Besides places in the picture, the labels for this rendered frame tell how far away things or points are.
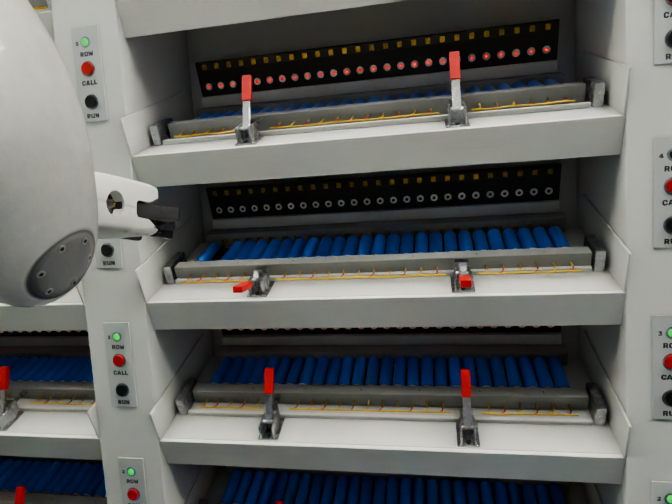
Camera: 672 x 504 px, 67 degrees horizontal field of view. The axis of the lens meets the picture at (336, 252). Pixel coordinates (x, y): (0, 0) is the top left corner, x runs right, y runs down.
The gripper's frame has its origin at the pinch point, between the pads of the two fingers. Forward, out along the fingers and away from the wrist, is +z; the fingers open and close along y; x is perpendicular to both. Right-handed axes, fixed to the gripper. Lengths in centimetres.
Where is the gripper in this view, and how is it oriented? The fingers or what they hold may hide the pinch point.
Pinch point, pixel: (145, 224)
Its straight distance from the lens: 58.6
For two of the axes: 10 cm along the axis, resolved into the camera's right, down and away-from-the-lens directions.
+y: -9.8, 0.4, 1.7
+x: 0.3, 10.0, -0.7
